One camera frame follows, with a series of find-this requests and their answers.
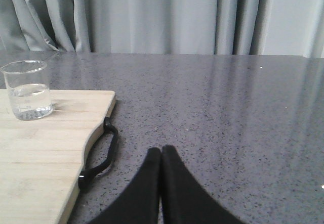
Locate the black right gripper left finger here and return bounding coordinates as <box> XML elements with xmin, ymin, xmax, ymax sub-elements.
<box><xmin>90</xmin><ymin>148</ymin><xmax>161</xmax><ymax>223</ymax></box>

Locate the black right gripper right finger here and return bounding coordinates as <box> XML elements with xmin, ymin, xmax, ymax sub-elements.
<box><xmin>161</xmin><ymin>145</ymin><xmax>242</xmax><ymax>223</ymax></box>

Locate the clear glass beaker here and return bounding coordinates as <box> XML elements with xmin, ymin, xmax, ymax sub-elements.
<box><xmin>1</xmin><ymin>60</ymin><xmax>53</xmax><ymax>121</ymax></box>

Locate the light wooden cutting board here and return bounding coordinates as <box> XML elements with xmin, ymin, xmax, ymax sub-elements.
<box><xmin>1</xmin><ymin>89</ymin><xmax>115</xmax><ymax>223</ymax></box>

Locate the grey curtain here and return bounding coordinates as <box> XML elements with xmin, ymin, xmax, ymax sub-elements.
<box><xmin>1</xmin><ymin>0</ymin><xmax>323</xmax><ymax>58</ymax></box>

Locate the black board handle strap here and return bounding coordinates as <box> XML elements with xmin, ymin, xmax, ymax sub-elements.
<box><xmin>78</xmin><ymin>117</ymin><xmax>119</xmax><ymax>190</ymax></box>

